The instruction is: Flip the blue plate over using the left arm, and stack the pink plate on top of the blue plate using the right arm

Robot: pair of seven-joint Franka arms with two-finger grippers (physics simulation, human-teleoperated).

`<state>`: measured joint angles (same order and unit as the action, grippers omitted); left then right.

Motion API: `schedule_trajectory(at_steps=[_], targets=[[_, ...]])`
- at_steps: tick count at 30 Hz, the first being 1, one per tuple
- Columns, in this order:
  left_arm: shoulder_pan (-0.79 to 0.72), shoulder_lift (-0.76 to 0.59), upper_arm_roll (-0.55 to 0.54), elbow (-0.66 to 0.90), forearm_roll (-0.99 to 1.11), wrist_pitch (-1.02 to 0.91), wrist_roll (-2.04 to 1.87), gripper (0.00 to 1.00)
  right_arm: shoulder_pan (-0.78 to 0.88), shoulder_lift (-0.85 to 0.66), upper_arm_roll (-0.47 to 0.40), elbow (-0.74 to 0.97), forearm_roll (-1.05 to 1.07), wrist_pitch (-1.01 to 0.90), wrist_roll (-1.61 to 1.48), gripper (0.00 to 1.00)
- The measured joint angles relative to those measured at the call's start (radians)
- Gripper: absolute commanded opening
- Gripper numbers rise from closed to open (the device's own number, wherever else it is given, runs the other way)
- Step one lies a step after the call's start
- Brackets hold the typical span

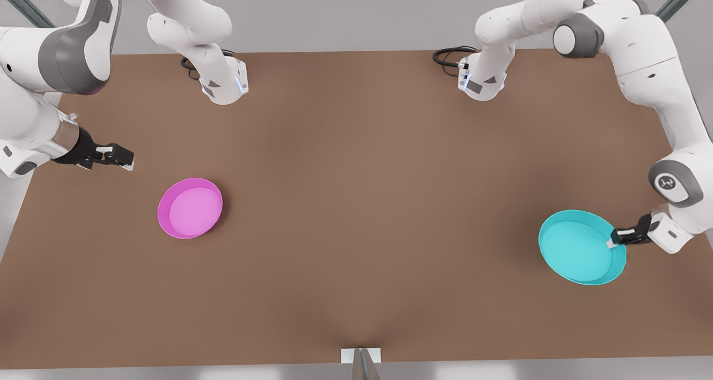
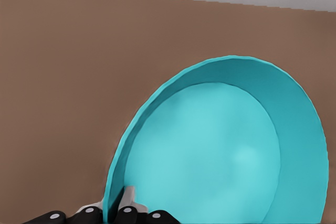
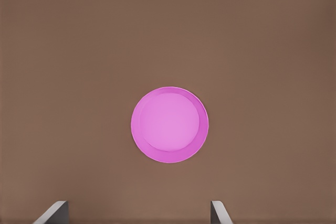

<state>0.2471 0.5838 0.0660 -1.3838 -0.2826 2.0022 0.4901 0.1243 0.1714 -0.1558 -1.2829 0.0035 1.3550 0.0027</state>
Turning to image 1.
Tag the blue plate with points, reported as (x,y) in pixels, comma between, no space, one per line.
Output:
(576,249)

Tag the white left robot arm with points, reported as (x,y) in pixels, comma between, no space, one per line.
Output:
(652,62)

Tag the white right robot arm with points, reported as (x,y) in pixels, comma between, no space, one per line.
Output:
(33,107)

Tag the silver frame post with foot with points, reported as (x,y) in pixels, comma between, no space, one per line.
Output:
(363,363)

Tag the pink plate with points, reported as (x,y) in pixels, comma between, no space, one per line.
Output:
(192,210)

